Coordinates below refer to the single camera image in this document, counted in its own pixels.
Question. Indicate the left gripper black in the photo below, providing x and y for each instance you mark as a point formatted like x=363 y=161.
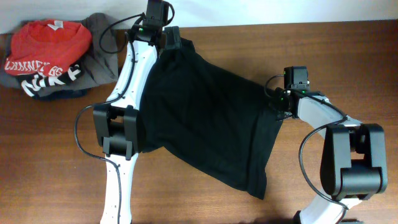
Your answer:
x=173 y=37

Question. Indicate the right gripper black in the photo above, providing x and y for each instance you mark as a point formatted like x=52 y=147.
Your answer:
x=273 y=101

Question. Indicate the black t-shirt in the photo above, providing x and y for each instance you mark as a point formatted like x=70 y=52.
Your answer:
x=216 y=121

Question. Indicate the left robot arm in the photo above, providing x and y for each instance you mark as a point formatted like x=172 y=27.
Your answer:
x=118 y=122

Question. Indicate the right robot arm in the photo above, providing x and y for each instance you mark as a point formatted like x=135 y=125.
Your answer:
x=353 y=166

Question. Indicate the grey folded garment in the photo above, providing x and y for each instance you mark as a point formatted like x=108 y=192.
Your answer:
x=99 y=68

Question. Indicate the red folded shirt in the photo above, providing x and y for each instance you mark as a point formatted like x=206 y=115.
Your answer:
x=47 y=47

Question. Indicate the dark blue folded garment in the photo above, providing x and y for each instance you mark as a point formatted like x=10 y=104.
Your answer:
x=61 y=95

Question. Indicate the black white lettered shirt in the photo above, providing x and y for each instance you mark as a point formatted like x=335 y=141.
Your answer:
x=33 y=83

